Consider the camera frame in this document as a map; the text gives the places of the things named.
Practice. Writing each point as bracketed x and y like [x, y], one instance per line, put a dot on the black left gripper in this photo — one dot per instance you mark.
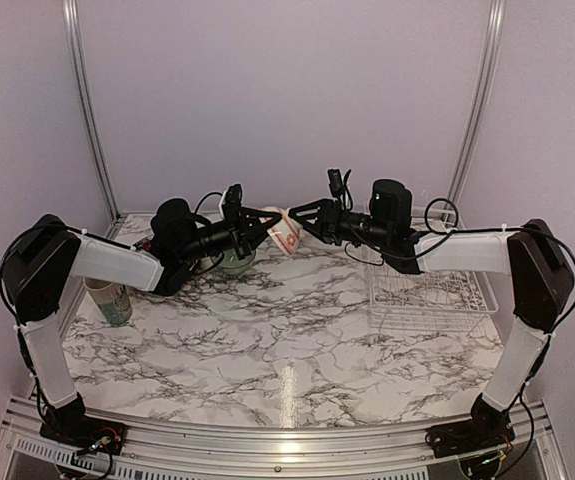
[251, 227]

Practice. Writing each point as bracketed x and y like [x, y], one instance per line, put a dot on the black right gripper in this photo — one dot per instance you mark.
[326, 224]

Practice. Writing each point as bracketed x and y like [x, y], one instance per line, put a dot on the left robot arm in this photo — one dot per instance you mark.
[35, 270]

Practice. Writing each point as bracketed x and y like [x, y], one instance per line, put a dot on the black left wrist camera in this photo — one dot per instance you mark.
[230, 203]

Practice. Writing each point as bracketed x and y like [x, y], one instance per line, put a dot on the aluminium corner post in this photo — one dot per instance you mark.
[75, 41]
[482, 91]

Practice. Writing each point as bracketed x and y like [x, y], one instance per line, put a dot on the pale green flower bowl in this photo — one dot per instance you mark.
[229, 263]

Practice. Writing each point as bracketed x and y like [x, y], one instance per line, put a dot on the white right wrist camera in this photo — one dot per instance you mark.
[338, 186]

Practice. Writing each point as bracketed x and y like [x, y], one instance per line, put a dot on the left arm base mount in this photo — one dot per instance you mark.
[71, 425]

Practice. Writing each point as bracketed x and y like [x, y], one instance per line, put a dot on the aluminium right corner post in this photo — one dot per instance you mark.
[482, 91]

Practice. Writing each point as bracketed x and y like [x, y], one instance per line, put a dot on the white wire dish rack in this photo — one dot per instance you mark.
[432, 302]

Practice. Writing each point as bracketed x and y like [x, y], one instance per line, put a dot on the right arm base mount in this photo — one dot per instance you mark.
[485, 428]

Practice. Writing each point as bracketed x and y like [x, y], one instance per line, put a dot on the aluminium front frame rail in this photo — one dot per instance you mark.
[158, 449]

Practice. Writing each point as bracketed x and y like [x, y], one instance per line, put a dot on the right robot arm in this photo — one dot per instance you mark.
[539, 266]

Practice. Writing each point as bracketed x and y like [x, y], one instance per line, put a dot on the aluminium left corner post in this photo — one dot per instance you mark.
[75, 41]

